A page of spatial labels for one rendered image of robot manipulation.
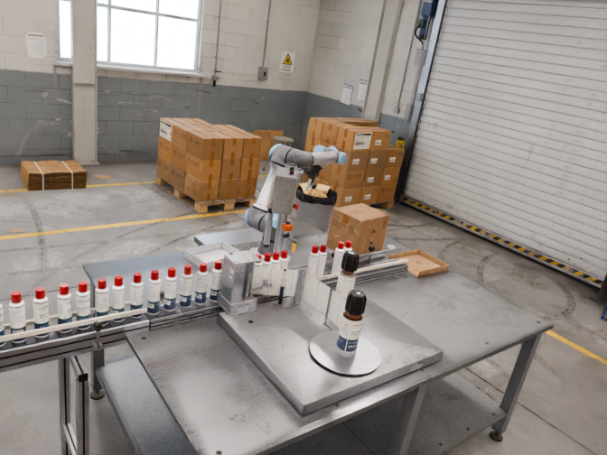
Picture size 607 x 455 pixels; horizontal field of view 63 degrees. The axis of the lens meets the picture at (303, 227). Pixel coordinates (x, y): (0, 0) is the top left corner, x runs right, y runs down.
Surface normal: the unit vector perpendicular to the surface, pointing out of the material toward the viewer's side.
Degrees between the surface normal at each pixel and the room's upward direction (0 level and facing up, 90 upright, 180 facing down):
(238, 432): 0
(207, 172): 90
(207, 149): 90
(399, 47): 90
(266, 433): 0
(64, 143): 90
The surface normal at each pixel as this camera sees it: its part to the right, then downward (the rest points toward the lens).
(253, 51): 0.62, 0.37
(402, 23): -0.77, 0.11
